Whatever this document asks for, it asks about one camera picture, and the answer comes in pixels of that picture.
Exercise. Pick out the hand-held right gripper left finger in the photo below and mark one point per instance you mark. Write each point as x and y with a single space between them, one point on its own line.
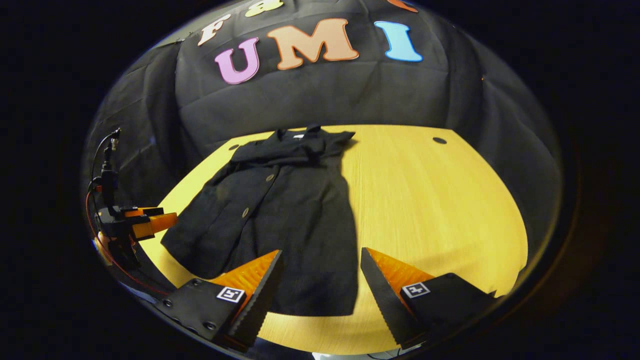
257 305

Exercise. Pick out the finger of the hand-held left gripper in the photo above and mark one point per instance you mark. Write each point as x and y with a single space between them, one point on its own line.
145 211
155 225

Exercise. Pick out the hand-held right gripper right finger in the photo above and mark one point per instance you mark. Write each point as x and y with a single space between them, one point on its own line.
385 300

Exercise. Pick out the black button shirt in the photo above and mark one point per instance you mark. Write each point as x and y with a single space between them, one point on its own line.
295 225

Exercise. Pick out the black backdrop cloth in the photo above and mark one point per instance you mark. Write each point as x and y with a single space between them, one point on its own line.
325 95

